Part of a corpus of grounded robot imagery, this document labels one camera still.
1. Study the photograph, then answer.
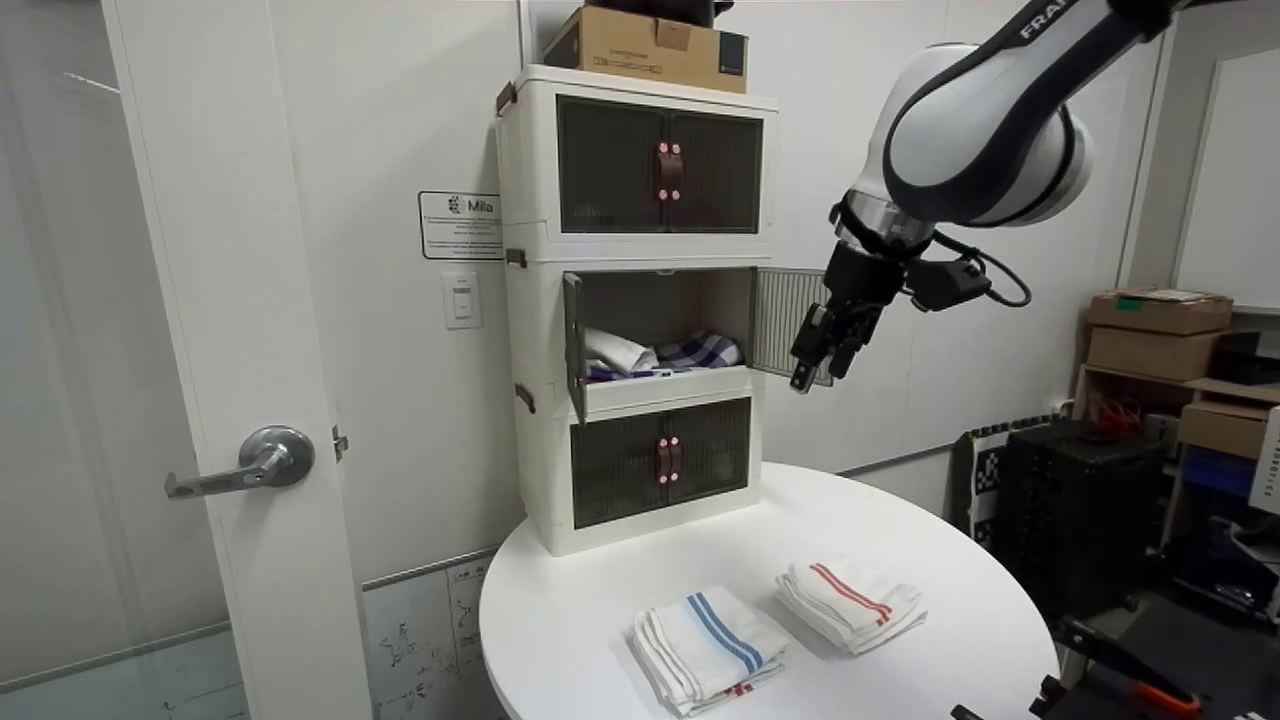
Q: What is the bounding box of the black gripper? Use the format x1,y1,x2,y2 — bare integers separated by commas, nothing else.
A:
786,237,910,394

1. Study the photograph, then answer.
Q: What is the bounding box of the blue striped white towel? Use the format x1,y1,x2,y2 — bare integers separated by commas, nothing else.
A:
623,579,793,720

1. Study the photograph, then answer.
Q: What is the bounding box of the red striped white towel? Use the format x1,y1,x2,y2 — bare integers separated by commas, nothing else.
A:
772,557,931,661

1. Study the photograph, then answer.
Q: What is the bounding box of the white stacked storage cabinet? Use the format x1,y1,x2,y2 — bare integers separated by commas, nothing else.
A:
493,60,780,561

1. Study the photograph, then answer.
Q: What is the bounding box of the blue patterned cloth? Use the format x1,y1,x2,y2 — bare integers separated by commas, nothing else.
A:
657,330,742,375

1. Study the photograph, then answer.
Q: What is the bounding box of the white rolled cloth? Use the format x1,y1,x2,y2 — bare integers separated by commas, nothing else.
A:
581,325,664,381

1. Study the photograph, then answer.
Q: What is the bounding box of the black plastic crate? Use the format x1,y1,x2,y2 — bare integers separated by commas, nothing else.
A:
990,414,1179,631

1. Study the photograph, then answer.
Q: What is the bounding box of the large brown cardboard box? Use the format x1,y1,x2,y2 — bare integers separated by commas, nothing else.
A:
1079,290,1234,386

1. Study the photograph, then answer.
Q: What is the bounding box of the cardboard box with black label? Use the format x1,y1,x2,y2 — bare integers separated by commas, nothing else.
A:
540,0,752,95

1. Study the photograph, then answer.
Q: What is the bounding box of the wooden shelf unit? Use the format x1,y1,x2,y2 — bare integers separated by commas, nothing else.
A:
1068,363,1280,542

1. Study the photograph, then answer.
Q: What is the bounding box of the small brown cardboard box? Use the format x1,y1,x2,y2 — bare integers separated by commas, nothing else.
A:
1175,394,1271,465

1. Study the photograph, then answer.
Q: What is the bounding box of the white whiteboard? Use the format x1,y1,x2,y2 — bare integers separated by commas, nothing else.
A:
1171,45,1280,320

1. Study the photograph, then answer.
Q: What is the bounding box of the white room door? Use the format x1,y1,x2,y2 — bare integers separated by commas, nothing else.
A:
96,0,378,720

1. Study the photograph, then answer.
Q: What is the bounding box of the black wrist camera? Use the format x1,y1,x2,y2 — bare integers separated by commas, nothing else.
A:
909,252,1000,317

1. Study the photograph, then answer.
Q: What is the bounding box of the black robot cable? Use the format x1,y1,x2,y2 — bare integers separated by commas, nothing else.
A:
931,232,1037,310

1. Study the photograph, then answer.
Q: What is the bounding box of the white wall switch plate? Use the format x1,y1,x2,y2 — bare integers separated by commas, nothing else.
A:
444,268,489,336

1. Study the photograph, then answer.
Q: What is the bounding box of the white framed wall sign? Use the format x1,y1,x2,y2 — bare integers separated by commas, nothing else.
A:
410,183,507,263

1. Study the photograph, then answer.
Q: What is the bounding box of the red handled black tool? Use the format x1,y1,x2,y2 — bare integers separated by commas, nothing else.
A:
1054,616,1210,720

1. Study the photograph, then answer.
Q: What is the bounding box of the silver door lever handle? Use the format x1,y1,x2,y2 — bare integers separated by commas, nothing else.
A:
158,421,318,502

